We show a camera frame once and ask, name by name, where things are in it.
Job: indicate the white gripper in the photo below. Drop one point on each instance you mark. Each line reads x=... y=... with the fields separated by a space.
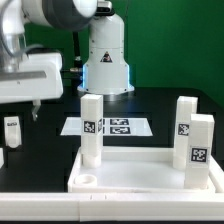
x=38 y=78

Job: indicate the white desk tabletop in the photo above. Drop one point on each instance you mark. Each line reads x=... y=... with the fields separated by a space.
x=136 y=170

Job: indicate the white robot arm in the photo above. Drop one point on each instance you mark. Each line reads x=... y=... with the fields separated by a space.
x=36 y=37

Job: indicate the white block at left edge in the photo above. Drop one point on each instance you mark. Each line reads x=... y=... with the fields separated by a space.
x=1 y=158

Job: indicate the white L-shaped obstacle fence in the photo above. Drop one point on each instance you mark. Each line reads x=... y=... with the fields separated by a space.
x=117 y=206

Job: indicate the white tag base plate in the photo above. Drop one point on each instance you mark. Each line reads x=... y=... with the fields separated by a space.
x=111 y=127

